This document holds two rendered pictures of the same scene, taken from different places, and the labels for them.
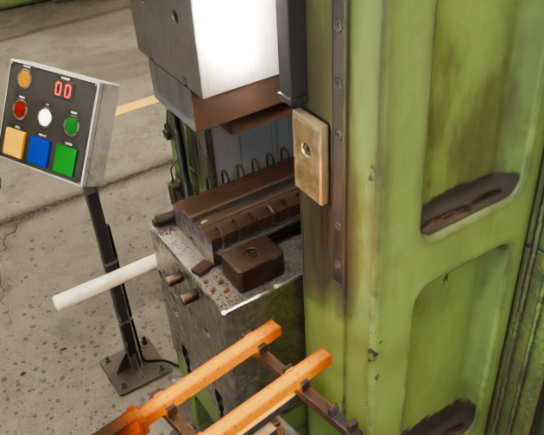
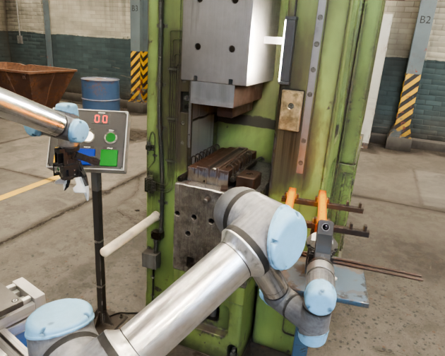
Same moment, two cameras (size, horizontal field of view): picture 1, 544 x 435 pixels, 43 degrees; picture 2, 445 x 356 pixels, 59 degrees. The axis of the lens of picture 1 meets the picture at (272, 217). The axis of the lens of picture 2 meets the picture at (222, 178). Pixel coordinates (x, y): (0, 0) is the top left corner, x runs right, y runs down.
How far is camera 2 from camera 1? 1.27 m
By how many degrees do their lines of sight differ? 38
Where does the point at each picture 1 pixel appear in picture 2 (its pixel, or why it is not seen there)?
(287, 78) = (287, 72)
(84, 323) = not seen: hidden behind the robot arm
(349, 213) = (311, 131)
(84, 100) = (118, 122)
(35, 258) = not seen: outside the picture
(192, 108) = (233, 95)
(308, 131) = (294, 96)
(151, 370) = (115, 320)
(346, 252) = (306, 153)
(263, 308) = not seen: hidden behind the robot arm
